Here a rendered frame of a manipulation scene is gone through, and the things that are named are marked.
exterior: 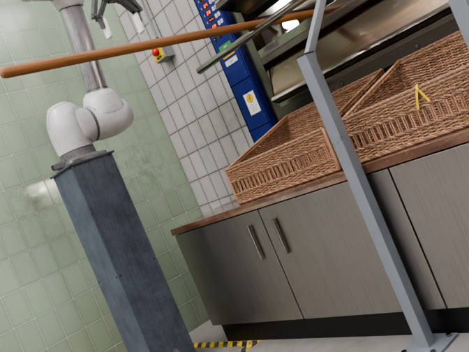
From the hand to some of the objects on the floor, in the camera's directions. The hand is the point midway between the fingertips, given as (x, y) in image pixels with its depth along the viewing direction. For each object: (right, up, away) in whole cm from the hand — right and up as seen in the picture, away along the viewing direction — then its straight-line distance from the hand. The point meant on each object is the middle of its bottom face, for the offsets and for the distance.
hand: (125, 32), depth 192 cm
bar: (+97, -100, -13) cm, 140 cm away
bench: (+122, -90, -12) cm, 152 cm away
